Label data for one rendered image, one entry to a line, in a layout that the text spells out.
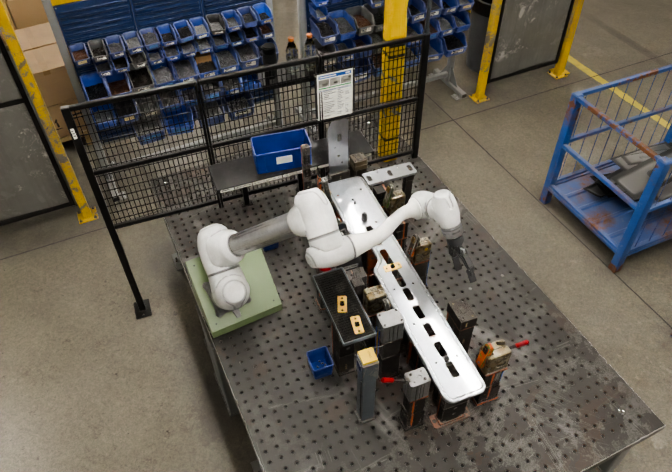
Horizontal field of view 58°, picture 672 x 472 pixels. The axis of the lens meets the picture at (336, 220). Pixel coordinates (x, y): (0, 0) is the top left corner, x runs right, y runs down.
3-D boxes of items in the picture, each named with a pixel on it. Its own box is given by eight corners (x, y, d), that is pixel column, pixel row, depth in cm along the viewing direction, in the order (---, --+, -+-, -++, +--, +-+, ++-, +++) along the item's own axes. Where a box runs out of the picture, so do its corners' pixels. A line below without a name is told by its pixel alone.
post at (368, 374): (376, 418, 262) (380, 363, 231) (360, 424, 260) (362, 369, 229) (369, 403, 267) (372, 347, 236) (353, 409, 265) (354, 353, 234)
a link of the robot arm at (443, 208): (467, 220, 260) (449, 213, 271) (458, 188, 254) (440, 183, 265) (447, 232, 257) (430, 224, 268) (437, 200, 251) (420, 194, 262)
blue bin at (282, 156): (312, 165, 332) (311, 146, 323) (257, 174, 327) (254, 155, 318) (306, 146, 343) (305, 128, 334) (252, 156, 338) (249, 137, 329)
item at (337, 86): (354, 114, 346) (354, 65, 324) (316, 122, 340) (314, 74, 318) (352, 112, 347) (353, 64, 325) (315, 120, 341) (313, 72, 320)
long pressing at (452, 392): (495, 388, 240) (495, 386, 239) (444, 407, 234) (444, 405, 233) (361, 175, 332) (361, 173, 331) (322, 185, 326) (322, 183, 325)
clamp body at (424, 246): (430, 291, 311) (437, 245, 287) (408, 298, 308) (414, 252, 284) (422, 278, 317) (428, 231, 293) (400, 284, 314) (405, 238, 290)
